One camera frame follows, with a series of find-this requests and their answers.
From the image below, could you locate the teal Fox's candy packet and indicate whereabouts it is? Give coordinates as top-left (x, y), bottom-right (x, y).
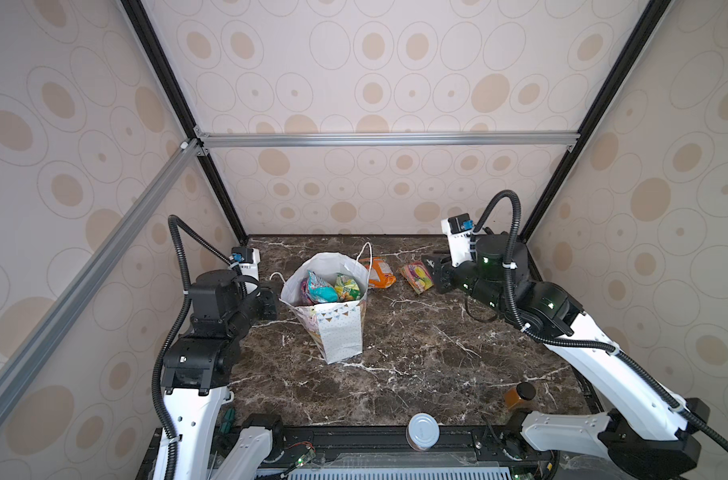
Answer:
top-left (307, 270), bottom-right (338, 305)

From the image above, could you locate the white paper bag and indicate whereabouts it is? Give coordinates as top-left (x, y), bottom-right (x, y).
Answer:
top-left (279, 242), bottom-right (373, 364)

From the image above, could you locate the pink Fox's candy packet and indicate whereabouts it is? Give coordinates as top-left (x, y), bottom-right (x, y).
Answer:
top-left (399, 261), bottom-right (434, 295)

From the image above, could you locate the green snack packet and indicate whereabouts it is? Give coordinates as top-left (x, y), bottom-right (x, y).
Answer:
top-left (334, 273), bottom-right (363, 302)

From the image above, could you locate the orange snack packet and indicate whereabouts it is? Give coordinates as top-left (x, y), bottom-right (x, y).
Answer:
top-left (368, 257), bottom-right (397, 289)

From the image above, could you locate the purple snack packet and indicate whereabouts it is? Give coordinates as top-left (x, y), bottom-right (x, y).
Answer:
top-left (299, 276), bottom-right (313, 306)

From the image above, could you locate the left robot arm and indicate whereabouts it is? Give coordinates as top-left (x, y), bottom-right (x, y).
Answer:
top-left (151, 215), bottom-right (278, 479)

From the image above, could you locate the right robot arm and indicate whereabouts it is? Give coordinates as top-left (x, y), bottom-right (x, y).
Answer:
top-left (422, 190), bottom-right (728, 479)

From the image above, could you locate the brown bottle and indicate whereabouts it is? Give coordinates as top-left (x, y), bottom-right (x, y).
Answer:
top-left (503, 382), bottom-right (537, 411)

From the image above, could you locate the horizontal aluminium bar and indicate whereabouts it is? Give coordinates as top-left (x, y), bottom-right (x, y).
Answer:
top-left (180, 130), bottom-right (580, 153)

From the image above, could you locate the white round cap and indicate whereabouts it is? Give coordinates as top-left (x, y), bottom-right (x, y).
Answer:
top-left (406, 413), bottom-right (440, 452)

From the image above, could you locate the diagonal aluminium bar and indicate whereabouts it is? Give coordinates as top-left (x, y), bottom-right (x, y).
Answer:
top-left (0, 138), bottom-right (201, 427)

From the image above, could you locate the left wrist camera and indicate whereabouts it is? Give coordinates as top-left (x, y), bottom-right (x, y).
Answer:
top-left (228, 246), bottom-right (260, 294)

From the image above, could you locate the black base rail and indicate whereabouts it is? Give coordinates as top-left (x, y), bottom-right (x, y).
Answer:
top-left (132, 423), bottom-right (656, 480)

